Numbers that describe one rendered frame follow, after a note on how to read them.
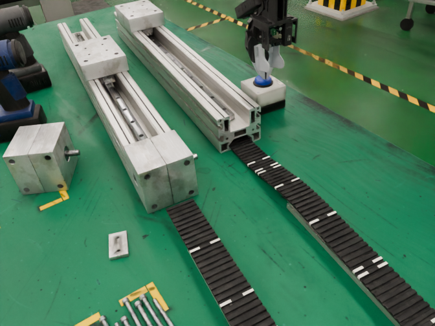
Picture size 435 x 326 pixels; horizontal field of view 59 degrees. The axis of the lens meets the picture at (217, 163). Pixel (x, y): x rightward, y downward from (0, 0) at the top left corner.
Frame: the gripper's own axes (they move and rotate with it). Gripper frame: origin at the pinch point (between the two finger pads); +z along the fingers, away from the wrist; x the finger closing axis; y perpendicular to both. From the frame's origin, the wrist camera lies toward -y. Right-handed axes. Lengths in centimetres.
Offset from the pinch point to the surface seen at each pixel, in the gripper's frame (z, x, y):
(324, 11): 84, 204, -219
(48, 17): 26, -35, -171
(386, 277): 5, -13, 52
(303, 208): 5.1, -14.8, 36.3
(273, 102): 6.2, 0.4, 4.0
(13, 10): -13, -47, -43
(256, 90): 2.7, -3.4, 2.3
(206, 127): 5.5, -18.0, 6.1
